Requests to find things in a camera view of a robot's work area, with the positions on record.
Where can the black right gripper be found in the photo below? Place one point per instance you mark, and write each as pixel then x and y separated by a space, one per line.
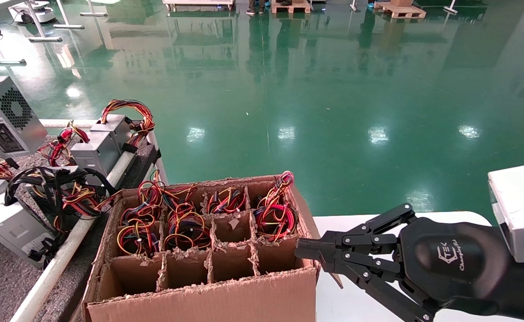
pixel 450 259

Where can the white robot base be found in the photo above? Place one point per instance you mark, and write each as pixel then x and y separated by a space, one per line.
pixel 31 11

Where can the cardboard box with dividers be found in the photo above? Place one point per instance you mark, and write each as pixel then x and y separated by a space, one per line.
pixel 208 304

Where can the wooden pallet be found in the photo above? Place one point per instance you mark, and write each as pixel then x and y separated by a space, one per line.
pixel 291 7
pixel 399 10

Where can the white stand leg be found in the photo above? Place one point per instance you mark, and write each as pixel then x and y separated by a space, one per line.
pixel 353 6
pixel 7 61
pixel 450 9
pixel 69 26
pixel 43 39
pixel 93 14

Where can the person in dark trousers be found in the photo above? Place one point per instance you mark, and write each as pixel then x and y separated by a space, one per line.
pixel 255 6

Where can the white platform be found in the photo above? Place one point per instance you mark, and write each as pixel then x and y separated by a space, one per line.
pixel 199 4

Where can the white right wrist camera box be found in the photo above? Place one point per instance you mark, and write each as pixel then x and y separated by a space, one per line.
pixel 519 210

